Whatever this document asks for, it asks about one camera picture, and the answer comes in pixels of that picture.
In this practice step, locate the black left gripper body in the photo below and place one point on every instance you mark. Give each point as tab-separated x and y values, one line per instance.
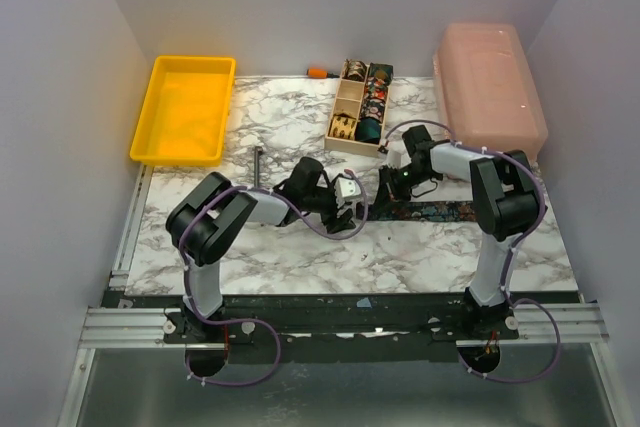
322	202

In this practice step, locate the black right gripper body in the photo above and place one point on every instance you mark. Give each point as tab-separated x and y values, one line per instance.
386	187

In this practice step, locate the navy floral necktie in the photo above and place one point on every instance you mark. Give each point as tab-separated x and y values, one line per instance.
431	211

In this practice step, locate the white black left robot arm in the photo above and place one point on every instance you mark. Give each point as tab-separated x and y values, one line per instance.
206	223

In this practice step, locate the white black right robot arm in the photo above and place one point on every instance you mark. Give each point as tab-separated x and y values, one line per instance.
507	203

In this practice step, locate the metal rod tool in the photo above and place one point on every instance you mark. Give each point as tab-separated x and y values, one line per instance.
257	153

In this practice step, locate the dark green rolled tie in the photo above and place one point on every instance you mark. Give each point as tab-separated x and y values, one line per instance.
368	130

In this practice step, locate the wooden compartment organizer box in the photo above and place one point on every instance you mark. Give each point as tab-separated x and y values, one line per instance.
348	100

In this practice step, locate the yellow beetle print rolled tie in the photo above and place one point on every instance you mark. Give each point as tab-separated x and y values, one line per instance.
343	126

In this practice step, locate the dark rose print rolled tie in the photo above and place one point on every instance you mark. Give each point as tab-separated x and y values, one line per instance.
373	108

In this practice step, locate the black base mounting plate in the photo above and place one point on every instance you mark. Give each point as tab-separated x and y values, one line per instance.
346	328

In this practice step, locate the red floral rolled tie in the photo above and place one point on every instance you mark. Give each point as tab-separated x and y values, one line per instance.
376	88

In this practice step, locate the green yellow rolled tie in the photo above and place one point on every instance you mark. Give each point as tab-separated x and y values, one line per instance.
382	72

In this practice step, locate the cream brown rolled tie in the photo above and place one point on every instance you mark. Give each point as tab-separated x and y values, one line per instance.
355	70

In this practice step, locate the pink plastic storage box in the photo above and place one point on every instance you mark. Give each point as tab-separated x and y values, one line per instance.
485	90

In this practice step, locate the yellow plastic tray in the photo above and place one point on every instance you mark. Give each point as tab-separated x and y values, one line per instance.
184	114

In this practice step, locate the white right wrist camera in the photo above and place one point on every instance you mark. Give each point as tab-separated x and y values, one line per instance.
390	158

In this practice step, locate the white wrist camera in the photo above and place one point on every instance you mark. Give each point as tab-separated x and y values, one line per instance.
346	190
390	158

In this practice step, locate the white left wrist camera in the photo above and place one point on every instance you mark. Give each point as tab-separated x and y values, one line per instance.
346	190

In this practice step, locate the orange handled screwdriver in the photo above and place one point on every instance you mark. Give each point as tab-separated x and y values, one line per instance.
318	73

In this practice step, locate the aluminium extrusion rail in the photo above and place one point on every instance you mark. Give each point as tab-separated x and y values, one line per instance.
578	323

